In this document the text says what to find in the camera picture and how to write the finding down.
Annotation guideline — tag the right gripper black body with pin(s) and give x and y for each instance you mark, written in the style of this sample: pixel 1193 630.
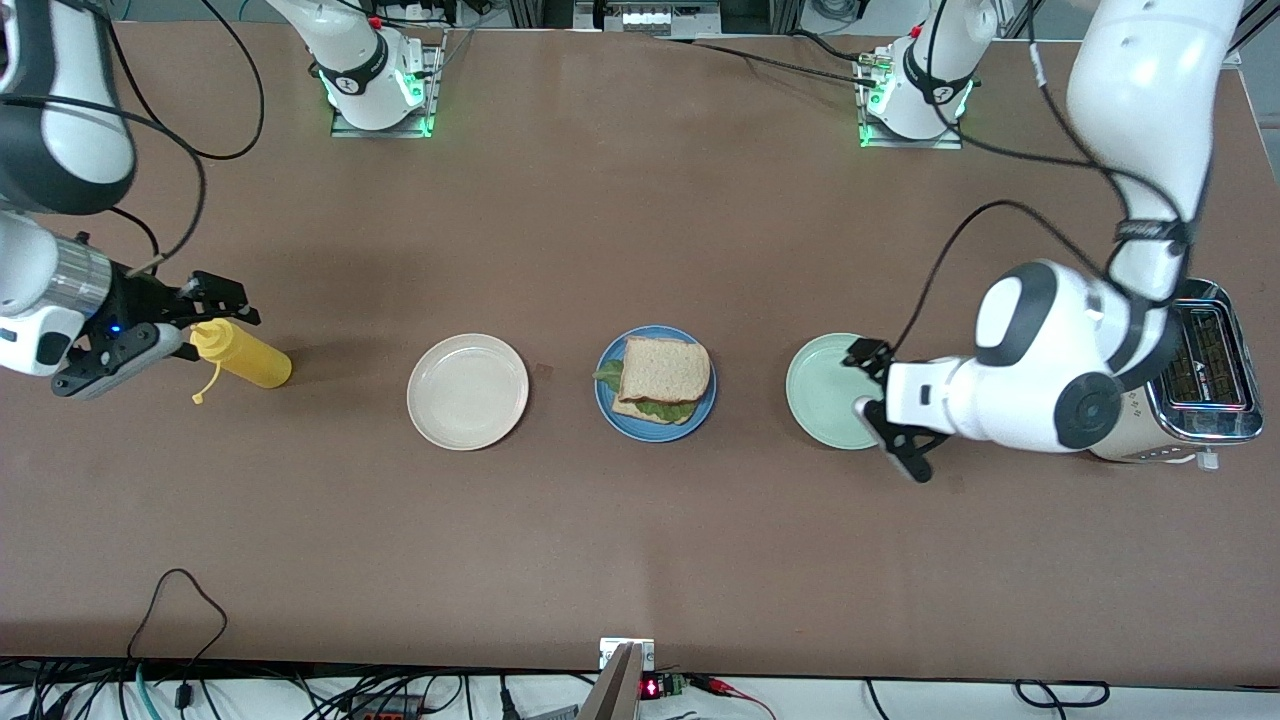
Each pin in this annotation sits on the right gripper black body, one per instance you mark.
pixel 140 300

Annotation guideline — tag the yellow mustard squeeze bottle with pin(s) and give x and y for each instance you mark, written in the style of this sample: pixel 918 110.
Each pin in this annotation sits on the yellow mustard squeeze bottle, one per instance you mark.
pixel 255 360

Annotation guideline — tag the toasted bread slice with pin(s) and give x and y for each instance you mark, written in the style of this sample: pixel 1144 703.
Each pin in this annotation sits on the toasted bread slice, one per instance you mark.
pixel 625 411
pixel 665 370

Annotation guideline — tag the green lettuce leaf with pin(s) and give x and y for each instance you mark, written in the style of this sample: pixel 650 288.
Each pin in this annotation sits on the green lettuce leaf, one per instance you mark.
pixel 607 377

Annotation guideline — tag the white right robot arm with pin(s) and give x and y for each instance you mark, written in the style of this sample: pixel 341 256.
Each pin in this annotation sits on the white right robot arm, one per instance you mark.
pixel 60 130

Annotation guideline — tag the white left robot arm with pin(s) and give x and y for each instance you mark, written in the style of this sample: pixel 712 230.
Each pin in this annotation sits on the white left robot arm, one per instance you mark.
pixel 1040 350

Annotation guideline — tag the light green round plate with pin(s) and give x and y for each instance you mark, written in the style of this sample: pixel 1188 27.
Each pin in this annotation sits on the light green round plate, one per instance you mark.
pixel 825 395

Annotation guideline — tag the blue round plate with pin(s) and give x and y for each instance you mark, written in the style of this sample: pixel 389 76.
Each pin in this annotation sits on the blue round plate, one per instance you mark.
pixel 656 433

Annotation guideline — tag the beige round plate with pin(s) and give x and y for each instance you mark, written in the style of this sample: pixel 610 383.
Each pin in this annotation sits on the beige round plate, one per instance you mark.
pixel 467 392

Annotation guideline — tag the cream chrome toaster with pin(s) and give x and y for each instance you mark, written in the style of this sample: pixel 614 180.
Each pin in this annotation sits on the cream chrome toaster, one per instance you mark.
pixel 1215 370

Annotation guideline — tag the red display electronics module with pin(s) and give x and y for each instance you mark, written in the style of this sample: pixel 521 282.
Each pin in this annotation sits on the red display electronics module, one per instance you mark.
pixel 650 688

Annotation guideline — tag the white power strip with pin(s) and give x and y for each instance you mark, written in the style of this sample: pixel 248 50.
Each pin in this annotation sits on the white power strip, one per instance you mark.
pixel 655 18

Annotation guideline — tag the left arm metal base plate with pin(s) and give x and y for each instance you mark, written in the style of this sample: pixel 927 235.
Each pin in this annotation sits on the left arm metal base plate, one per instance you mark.
pixel 955 142

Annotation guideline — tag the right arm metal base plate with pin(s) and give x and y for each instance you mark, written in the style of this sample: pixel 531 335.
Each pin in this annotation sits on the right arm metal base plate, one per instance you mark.
pixel 432 100

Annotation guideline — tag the white camera mounting bracket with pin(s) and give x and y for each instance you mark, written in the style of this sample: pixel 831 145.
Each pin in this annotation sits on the white camera mounting bracket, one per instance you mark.
pixel 612 650

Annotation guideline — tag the grey metal camera bar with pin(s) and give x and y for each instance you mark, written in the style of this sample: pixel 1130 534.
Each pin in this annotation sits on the grey metal camera bar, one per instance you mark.
pixel 612 695

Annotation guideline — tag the black power strip red switch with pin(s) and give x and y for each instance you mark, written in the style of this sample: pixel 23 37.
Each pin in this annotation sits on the black power strip red switch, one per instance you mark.
pixel 380 712

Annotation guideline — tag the aluminium frame corner profile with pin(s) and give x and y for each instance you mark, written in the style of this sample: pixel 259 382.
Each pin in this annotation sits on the aluminium frame corner profile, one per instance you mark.
pixel 1250 30

